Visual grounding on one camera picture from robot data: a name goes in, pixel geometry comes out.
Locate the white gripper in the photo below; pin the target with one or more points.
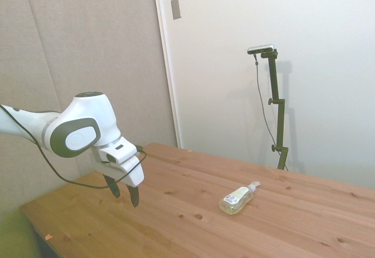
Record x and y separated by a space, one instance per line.
133 173

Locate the clear sanitizer pump bottle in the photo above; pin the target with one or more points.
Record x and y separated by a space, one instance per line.
235 200

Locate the small orange chip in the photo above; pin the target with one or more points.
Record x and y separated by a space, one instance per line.
48 236

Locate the green blurred object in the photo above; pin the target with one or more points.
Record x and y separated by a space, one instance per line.
14 234

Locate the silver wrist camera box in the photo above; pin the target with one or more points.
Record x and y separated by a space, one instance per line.
120 152

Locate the white door frame trim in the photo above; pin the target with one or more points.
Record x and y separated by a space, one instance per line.
167 64

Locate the black camera stand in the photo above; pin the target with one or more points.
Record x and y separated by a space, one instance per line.
277 105
260 93

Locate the grey wall switch plate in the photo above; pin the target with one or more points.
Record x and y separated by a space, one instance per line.
176 8

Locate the silver camera on stand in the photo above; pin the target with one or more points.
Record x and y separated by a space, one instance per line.
261 49

